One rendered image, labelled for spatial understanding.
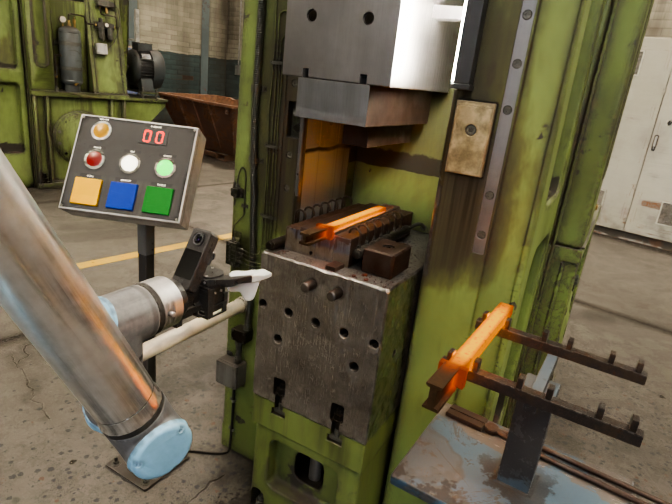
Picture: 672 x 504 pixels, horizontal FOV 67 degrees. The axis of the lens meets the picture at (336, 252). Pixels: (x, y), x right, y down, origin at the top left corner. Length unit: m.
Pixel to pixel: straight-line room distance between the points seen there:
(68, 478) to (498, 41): 1.87
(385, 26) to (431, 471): 0.93
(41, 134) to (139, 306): 5.10
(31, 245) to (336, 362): 0.92
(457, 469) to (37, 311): 0.80
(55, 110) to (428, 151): 4.69
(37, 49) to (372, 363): 4.99
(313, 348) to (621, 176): 5.40
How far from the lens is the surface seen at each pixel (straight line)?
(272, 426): 1.61
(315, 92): 1.31
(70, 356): 0.67
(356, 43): 1.26
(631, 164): 6.44
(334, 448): 1.51
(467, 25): 1.28
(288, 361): 1.45
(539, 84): 1.27
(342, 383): 1.38
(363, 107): 1.24
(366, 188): 1.79
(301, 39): 1.34
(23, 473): 2.16
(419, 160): 1.71
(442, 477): 1.08
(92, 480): 2.07
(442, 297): 1.39
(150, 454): 0.78
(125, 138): 1.57
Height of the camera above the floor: 1.37
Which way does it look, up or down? 19 degrees down
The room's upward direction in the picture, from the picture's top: 6 degrees clockwise
